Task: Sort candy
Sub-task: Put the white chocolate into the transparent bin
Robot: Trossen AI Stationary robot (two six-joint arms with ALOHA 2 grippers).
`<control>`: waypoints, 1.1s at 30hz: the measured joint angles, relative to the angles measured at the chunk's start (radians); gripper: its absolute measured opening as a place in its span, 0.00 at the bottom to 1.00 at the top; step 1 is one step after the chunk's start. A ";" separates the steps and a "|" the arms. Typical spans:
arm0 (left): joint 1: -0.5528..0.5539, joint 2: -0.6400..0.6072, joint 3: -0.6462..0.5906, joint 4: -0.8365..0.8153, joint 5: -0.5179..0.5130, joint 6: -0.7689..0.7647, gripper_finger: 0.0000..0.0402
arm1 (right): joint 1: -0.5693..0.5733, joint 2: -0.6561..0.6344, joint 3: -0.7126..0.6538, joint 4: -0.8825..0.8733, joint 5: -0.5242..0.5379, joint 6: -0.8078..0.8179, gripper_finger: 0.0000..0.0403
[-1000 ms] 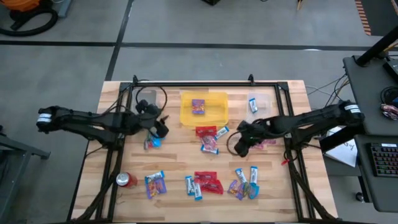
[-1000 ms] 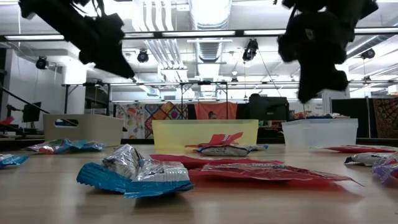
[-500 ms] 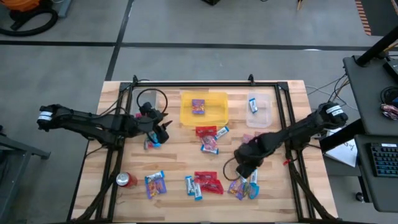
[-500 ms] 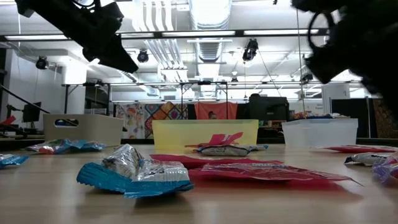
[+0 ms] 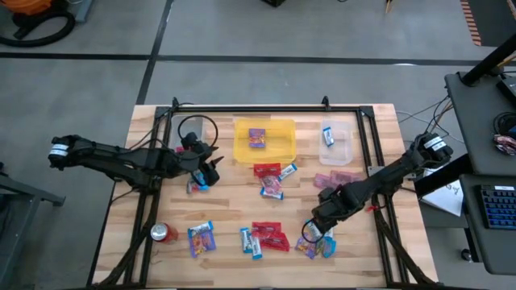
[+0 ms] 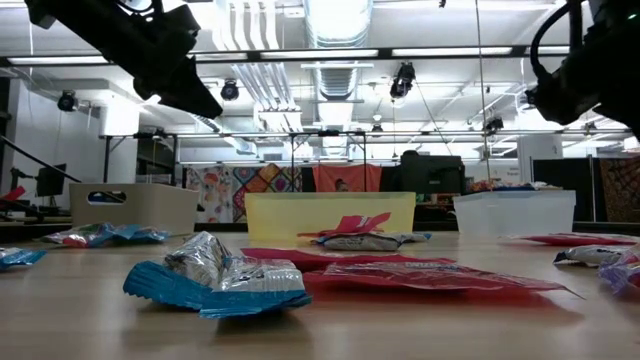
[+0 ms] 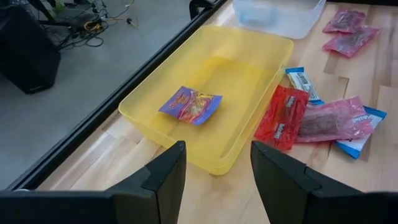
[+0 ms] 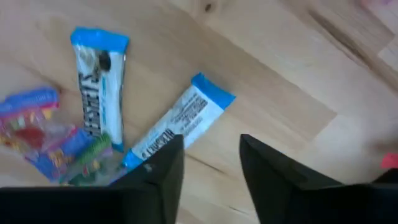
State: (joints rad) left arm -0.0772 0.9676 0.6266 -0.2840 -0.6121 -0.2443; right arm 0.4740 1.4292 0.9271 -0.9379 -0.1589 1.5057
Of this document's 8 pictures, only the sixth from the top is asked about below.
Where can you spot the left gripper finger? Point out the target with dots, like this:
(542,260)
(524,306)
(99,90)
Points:
(192,97)

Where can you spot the blue gummy candy pack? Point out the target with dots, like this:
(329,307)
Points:
(20,257)
(110,235)

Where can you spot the purple candy pack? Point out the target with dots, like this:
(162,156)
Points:
(622,275)

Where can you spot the red candy pack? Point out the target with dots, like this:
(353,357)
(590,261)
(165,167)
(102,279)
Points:
(300,257)
(357,224)
(425,277)

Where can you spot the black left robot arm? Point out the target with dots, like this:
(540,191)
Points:
(60,15)

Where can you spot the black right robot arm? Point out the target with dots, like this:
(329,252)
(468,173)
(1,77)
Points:
(620,65)

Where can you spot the black ceiling spotlight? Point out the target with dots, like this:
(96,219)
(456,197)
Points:
(494,125)
(402,82)
(230,91)
(67,101)

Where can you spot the white light strip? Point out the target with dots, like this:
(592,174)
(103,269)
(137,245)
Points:
(547,50)
(320,53)
(450,51)
(220,56)
(55,60)

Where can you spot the white pillar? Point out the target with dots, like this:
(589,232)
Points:
(540,147)

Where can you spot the black partition panel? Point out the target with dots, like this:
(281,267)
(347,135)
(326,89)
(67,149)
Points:
(565,175)

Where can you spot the floral hanging cloth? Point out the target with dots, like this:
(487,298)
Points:
(210,195)

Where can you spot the black metal stand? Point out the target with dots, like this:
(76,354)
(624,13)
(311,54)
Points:
(106,160)

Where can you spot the colourful geometric quilt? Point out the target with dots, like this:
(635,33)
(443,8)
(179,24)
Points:
(265,180)

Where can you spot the brown patterned cloth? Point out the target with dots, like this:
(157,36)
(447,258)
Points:
(622,190)

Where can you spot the clear plastic bin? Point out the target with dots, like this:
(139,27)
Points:
(515,212)

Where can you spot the large black monitor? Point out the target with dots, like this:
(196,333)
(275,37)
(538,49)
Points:
(430,175)

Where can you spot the yellow plastic bin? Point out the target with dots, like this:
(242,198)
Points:
(300,215)

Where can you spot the small black monitor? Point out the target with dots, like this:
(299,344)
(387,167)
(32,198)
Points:
(50,180)

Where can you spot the person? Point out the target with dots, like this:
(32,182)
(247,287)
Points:
(410,153)
(341,186)

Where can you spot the orange hanging cloth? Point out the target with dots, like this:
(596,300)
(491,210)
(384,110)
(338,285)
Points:
(360,177)

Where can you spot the silver ribbed ceiling duct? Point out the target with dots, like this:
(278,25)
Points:
(337,80)

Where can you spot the black aluminium table frame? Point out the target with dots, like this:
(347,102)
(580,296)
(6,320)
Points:
(385,52)

